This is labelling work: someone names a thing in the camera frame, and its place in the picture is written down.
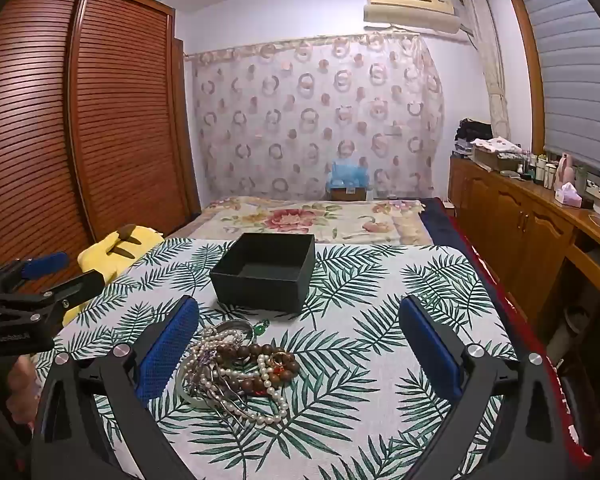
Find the floral cloth-covered box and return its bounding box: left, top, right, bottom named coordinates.
left=471, top=137, right=524, bottom=171

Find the pale jade bangle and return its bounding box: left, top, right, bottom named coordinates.
left=175, top=355, right=231, bottom=407

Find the silver bangle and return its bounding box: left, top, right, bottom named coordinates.
left=214, top=321, right=252, bottom=338

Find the pile of bead jewellery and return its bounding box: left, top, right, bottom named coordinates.
left=180, top=327, right=291, bottom=427

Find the wooden slatted wardrobe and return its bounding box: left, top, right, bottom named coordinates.
left=0, top=0, right=202, bottom=281

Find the yellow plush toy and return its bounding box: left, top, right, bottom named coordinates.
left=62, top=225, right=163, bottom=328

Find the silver chain bracelet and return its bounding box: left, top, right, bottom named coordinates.
left=219, top=384, right=253, bottom=417

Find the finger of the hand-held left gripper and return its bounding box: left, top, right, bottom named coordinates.
left=0, top=252, right=71, bottom=292
left=0, top=270, right=105, bottom=313

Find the wooden sideboard cabinet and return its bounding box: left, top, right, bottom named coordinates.
left=447, top=152, right=600, bottom=332

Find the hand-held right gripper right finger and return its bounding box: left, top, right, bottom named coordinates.
left=399, top=296, right=581, bottom=480

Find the stack of dark clothes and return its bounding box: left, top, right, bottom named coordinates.
left=452, top=119, right=494, bottom=156

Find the row of cosmetic bottles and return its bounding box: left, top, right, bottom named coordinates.
left=517, top=152, right=561, bottom=191

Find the person's left hand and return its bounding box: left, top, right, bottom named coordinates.
left=0, top=352, right=37, bottom=401

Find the tied cream curtain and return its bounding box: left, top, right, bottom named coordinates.
left=460, top=0, right=512, bottom=141

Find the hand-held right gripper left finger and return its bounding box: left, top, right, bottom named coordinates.
left=30, top=296, right=199, bottom=480

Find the small cardboard box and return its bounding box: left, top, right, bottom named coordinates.
left=329, top=186, right=369, bottom=203

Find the brown wooden bead bracelet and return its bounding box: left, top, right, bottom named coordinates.
left=215, top=342, right=301, bottom=392

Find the leaf-print tablecloth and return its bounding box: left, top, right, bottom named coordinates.
left=32, top=237, right=521, bottom=480

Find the floral blanket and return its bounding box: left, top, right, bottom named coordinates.
left=170, top=196, right=436, bottom=247

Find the grey window blind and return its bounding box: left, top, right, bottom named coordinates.
left=515, top=0, right=600, bottom=167

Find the ring-patterned curtain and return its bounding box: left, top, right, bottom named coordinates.
left=190, top=34, right=446, bottom=202

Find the wooden window frame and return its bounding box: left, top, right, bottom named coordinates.
left=505, top=0, right=552, bottom=157

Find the pink tissue pack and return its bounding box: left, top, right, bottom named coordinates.
left=555, top=182, right=584, bottom=207

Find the black square box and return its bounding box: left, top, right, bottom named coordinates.
left=210, top=232, right=316, bottom=317

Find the cream air conditioner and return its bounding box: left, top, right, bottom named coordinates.
left=362, top=0, right=463, bottom=37

